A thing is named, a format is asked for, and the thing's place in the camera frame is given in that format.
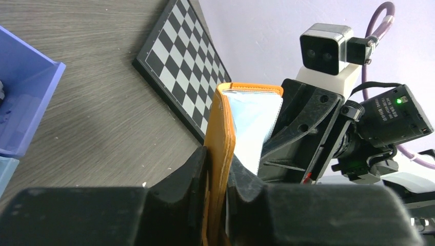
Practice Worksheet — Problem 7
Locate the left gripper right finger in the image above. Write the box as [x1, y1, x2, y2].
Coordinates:
[227, 156, 271, 245]

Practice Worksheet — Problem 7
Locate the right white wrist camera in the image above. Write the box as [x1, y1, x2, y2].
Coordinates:
[296, 23, 380, 99]

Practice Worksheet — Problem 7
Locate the blue purple three-drawer organizer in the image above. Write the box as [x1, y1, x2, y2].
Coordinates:
[1, 27, 66, 192]

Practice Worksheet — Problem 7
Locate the black white checkerboard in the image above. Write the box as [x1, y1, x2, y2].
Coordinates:
[132, 0, 232, 143]

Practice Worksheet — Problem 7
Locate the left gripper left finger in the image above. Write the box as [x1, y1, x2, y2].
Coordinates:
[149, 147, 208, 245]

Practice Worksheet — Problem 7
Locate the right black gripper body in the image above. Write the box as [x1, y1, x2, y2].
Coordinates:
[258, 78, 346, 184]

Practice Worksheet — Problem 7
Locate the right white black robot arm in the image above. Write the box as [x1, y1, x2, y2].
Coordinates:
[258, 79, 434, 235]

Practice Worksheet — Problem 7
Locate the orange leather card holder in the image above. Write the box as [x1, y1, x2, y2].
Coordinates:
[202, 83, 284, 245]

